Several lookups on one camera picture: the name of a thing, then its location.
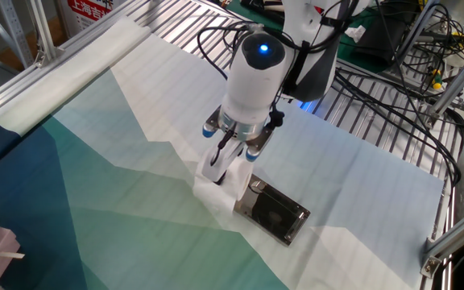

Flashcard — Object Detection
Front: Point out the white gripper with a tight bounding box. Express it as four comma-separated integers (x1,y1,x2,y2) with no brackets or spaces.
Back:
197,139,246,186

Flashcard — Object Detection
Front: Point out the white toilet paper roll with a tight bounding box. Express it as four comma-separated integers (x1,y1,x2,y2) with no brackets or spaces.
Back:
193,159,254,217

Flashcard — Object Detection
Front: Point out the chrome toilet paper holder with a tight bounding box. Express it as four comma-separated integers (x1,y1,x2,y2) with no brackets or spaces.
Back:
233,180,312,247

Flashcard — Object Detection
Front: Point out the blue green white tablecloth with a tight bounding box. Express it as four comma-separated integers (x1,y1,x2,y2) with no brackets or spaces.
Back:
0,15,446,290

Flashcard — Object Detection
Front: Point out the green mat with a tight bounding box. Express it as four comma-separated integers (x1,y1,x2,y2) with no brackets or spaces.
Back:
223,0,422,74

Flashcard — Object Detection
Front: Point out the crumpled white tissue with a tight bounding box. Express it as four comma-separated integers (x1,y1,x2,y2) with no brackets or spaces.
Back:
343,24,367,44

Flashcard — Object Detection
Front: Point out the black bag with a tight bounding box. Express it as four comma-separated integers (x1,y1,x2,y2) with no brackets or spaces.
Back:
354,3,409,68

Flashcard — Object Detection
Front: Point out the white box red label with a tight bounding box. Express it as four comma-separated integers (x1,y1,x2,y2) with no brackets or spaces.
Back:
58,0,129,36

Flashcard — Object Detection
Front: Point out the yellow green screwdriver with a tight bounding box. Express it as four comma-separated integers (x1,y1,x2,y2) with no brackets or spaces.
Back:
430,68,445,91

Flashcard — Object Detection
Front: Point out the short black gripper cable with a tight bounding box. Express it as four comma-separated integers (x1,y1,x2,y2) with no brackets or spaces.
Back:
210,129,235,167

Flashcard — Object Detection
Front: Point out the silver wrist camera blue cap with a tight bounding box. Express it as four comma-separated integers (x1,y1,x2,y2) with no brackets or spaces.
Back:
244,126,276,164
201,105,224,139

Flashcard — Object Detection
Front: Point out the black camera cable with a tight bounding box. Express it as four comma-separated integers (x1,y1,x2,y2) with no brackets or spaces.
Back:
197,22,257,81

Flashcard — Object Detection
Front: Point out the aluminium table edge rail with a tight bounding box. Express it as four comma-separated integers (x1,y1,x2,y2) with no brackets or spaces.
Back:
0,0,189,126

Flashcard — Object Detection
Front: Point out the aluminium frame post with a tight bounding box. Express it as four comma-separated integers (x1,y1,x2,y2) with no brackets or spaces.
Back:
394,0,445,69
424,38,464,126
26,0,66,68

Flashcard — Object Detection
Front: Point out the thick black cable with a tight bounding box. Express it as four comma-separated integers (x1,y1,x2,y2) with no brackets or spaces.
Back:
334,66,464,189

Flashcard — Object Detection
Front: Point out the aluminium frame beam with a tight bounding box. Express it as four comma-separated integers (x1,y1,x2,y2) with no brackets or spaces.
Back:
419,197,464,279

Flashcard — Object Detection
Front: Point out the grey slotted shelf post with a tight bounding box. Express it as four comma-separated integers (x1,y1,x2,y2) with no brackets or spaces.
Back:
0,0,35,68

